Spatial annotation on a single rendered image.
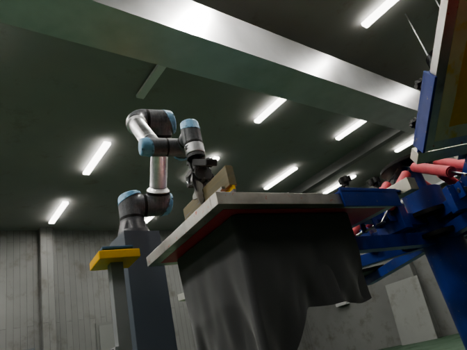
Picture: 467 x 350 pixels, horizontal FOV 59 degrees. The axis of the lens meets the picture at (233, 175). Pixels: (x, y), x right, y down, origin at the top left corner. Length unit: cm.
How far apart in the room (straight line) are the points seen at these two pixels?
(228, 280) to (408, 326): 1129
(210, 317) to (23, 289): 977
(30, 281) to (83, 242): 161
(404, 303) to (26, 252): 986
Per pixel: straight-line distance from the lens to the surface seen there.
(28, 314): 1094
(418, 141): 171
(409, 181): 169
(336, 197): 142
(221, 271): 130
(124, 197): 207
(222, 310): 132
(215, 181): 140
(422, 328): 1226
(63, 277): 1130
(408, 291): 1242
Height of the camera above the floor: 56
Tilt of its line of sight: 24 degrees up
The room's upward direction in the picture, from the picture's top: 14 degrees counter-clockwise
